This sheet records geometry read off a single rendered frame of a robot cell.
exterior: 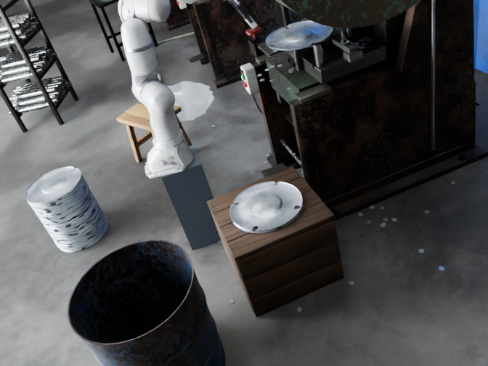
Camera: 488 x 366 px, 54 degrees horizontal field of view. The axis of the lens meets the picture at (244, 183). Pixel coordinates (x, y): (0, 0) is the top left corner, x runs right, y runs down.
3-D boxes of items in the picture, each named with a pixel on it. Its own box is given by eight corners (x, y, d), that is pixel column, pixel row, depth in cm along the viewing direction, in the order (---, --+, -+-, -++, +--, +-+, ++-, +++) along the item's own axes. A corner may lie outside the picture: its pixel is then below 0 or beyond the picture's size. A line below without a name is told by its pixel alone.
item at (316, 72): (322, 84, 196) (319, 70, 193) (280, 51, 232) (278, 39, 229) (387, 59, 200) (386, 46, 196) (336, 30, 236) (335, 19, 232)
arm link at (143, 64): (131, 54, 177) (113, 45, 190) (149, 115, 191) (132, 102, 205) (157, 45, 181) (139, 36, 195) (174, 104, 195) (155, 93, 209)
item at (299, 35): (345, 33, 197) (345, 31, 196) (281, 57, 193) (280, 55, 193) (314, 17, 220) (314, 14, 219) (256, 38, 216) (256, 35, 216)
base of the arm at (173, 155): (147, 183, 205) (135, 156, 197) (144, 160, 220) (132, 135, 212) (197, 165, 206) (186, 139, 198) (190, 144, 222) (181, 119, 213)
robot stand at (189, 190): (192, 250, 232) (161, 177, 206) (186, 227, 247) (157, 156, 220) (227, 237, 234) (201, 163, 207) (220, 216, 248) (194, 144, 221)
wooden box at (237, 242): (255, 317, 193) (234, 258, 172) (227, 257, 223) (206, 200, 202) (344, 277, 198) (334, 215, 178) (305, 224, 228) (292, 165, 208)
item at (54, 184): (48, 210, 228) (47, 208, 227) (15, 197, 244) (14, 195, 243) (93, 173, 244) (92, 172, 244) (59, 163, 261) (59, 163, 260)
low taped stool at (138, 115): (135, 162, 311) (115, 118, 291) (161, 141, 324) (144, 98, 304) (170, 174, 290) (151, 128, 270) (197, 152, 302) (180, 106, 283)
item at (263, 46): (274, 82, 206) (267, 53, 198) (263, 71, 218) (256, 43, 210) (327, 62, 210) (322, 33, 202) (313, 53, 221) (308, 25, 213)
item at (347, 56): (350, 62, 192) (347, 38, 186) (330, 50, 205) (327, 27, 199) (363, 57, 193) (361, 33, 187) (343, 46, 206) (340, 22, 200)
